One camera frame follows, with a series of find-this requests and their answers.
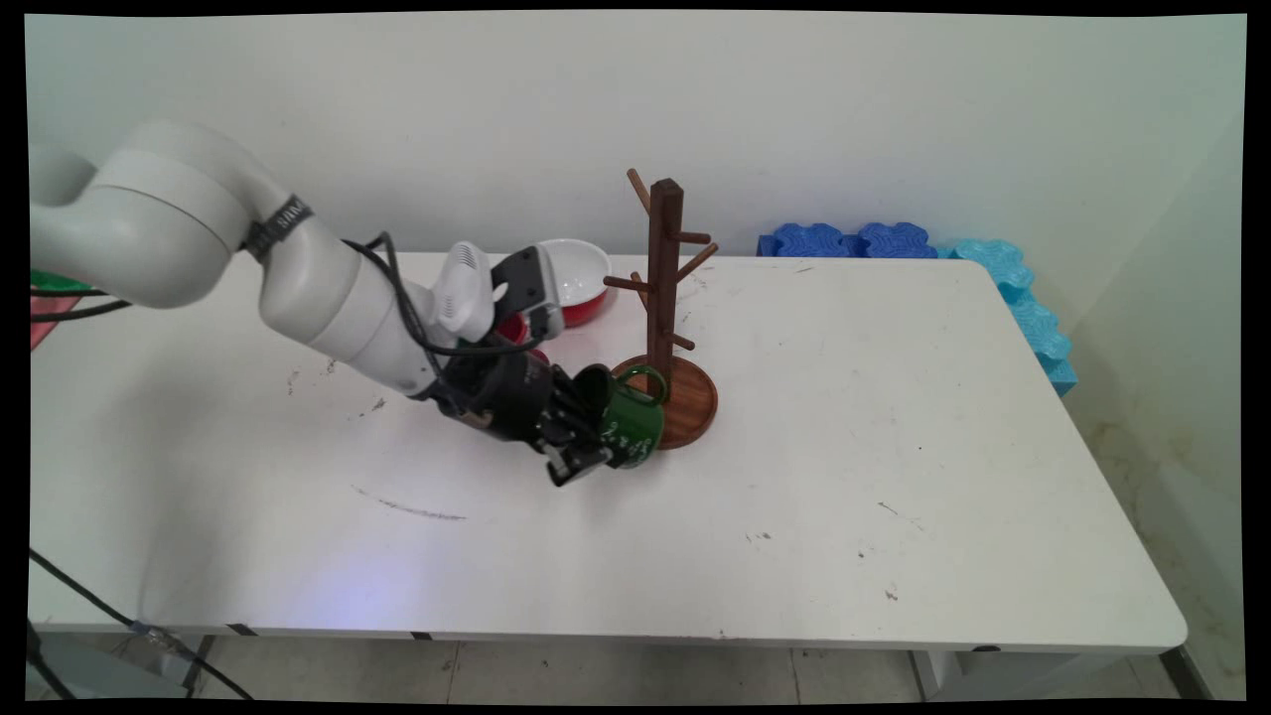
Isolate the red bowl white inside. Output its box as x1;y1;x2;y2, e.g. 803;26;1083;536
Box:
536;238;614;329

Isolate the brown wooden mug tree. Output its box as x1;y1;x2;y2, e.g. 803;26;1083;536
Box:
602;167;721;452

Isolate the red enamel mug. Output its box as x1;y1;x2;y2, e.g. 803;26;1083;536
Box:
495;312;553;365

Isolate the dark blue foam mat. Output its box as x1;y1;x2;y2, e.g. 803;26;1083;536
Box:
757;222;861;259
857;221;940;261

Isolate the light blue foam mat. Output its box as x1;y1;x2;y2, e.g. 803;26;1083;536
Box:
937;238;1079;398

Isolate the black floor cable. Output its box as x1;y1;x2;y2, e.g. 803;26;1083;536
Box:
28;548;255;702

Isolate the white table leg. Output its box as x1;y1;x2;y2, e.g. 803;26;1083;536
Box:
157;634;215;698

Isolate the red flat object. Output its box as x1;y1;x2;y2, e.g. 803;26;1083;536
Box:
30;292;82;351

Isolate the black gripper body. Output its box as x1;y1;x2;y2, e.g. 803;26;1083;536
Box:
425;350;589;450

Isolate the black thin cable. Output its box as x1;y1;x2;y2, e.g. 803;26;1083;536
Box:
30;286;133;323

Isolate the black strap white print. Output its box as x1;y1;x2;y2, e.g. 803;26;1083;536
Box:
241;195;316;263

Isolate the green enamel mug white print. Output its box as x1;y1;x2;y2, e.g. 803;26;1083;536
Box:
573;362;669;471

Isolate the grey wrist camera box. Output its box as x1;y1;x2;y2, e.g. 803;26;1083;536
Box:
489;244;566;345

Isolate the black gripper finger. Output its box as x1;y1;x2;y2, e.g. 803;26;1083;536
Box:
540;435;617;489
558;381;599;426

